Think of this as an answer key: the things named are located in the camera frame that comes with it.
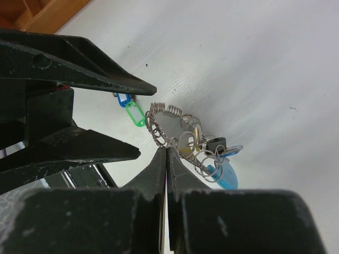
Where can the light blue key tag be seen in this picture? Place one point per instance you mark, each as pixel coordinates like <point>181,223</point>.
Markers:
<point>224,176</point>

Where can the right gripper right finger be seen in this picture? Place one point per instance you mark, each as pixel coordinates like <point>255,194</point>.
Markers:
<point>187,209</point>

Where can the yellow key tag with key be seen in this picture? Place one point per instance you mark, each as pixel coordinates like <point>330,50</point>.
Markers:
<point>194,144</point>

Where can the green key tag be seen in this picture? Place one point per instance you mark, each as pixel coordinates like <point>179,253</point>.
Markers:
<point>136,114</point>

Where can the orange wooden compartment tray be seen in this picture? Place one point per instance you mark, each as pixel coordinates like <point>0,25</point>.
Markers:
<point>39,16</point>

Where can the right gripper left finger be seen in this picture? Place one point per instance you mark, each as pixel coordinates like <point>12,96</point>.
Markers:
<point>148,223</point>

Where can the dark blue key tag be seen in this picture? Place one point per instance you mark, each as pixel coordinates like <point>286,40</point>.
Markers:
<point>230,151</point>

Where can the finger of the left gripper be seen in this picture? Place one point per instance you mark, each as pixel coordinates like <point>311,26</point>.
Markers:
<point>70,60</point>
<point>69,148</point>

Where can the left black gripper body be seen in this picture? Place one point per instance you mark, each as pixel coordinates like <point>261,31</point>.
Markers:
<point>32,110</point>

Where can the blue key tag on table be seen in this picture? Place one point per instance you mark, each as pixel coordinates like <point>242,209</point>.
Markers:
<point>123,99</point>

